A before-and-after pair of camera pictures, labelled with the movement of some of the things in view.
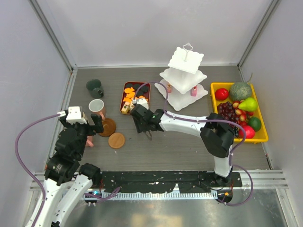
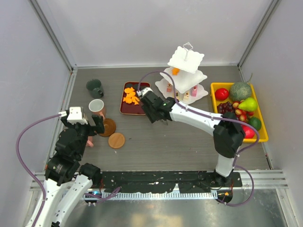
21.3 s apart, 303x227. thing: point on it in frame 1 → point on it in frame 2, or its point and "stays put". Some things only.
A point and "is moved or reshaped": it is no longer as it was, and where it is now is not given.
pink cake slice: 194,91 stays put
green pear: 249,104 stays put
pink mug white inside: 96,107 stays put
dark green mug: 95,88 stays put
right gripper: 140,128 → 152,117
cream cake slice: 132,106 → 186,96
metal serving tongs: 149,134 is moved or reshaped
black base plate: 166,182 stays put
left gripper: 97,119 stays put
